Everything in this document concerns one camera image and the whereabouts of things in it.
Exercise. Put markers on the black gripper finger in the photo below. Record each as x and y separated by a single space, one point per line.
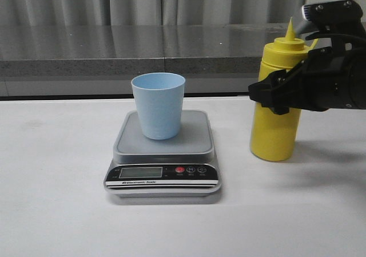
279 91
337 17

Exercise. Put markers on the yellow squeeze bottle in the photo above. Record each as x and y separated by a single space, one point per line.
273 136

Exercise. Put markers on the grey pleated curtain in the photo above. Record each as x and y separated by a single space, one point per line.
149 12

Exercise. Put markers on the light blue plastic cup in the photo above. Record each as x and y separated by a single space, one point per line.
159 98

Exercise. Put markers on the grey stone counter ledge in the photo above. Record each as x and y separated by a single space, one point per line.
121 52

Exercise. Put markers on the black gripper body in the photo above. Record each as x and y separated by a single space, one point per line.
334 76

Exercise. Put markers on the silver digital kitchen scale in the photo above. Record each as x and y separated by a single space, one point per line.
182 166

